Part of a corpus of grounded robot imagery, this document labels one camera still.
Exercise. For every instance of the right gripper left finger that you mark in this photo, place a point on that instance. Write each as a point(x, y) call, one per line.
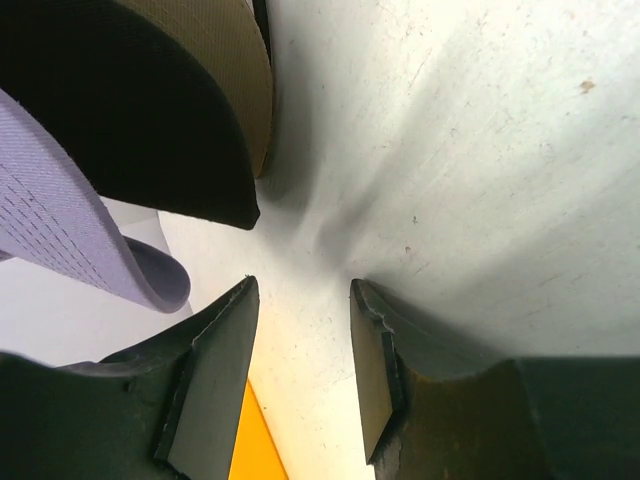
point(165, 408)

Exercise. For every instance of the beige baseball cap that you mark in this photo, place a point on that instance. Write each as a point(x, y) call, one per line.
point(224, 37)

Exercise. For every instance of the black NY baseball cap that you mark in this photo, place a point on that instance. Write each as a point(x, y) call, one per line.
point(138, 114)

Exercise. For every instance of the yellow plastic tray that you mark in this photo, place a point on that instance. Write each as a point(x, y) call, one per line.
point(255, 455)

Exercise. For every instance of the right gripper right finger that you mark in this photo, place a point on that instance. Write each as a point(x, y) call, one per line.
point(434, 406)

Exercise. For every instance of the purple cap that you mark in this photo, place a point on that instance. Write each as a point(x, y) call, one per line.
point(52, 217)

